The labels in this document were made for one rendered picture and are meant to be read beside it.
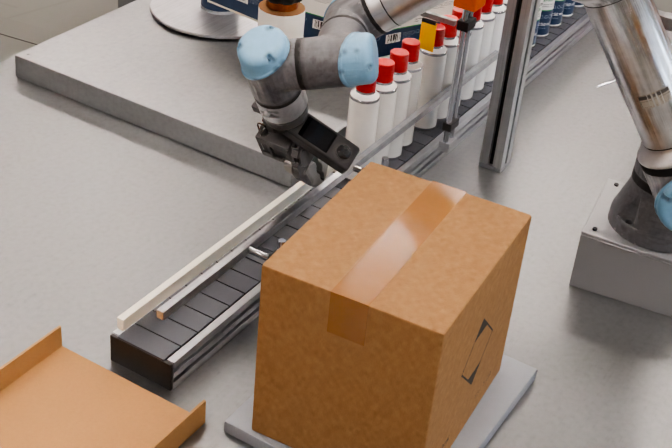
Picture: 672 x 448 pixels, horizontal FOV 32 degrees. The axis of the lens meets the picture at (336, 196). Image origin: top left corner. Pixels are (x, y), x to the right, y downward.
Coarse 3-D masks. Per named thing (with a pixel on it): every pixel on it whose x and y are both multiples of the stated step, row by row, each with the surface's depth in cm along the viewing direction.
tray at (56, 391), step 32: (32, 352) 162; (64, 352) 167; (0, 384) 158; (32, 384) 160; (64, 384) 161; (96, 384) 162; (128, 384) 162; (0, 416) 155; (32, 416) 155; (64, 416) 156; (96, 416) 156; (128, 416) 157; (160, 416) 157; (192, 416) 154
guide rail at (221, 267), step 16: (480, 64) 230; (464, 80) 224; (448, 96) 219; (416, 112) 210; (400, 128) 205; (384, 144) 201; (336, 176) 189; (320, 192) 185; (304, 208) 182; (272, 224) 176; (256, 240) 172; (240, 256) 169; (208, 272) 164; (224, 272) 167; (192, 288) 161; (176, 304) 158
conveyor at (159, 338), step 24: (480, 96) 236; (336, 192) 200; (312, 216) 194; (240, 264) 180; (216, 288) 175; (240, 288) 175; (192, 312) 169; (216, 312) 170; (120, 336) 164; (144, 336) 164; (168, 336) 164; (192, 336) 165
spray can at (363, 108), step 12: (372, 84) 195; (360, 96) 195; (372, 96) 196; (348, 108) 198; (360, 108) 196; (372, 108) 196; (348, 120) 199; (360, 120) 197; (372, 120) 198; (348, 132) 200; (360, 132) 198; (372, 132) 199; (360, 144) 199; (348, 180) 204
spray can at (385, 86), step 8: (384, 64) 198; (392, 64) 198; (384, 72) 198; (392, 72) 198; (384, 80) 199; (392, 80) 200; (376, 88) 199; (384, 88) 199; (392, 88) 199; (384, 96) 199; (392, 96) 200; (384, 104) 200; (392, 104) 201; (384, 112) 201; (392, 112) 202; (384, 120) 202; (392, 120) 203; (376, 128) 202; (384, 128) 203; (376, 136) 203; (384, 152) 206; (376, 160) 206
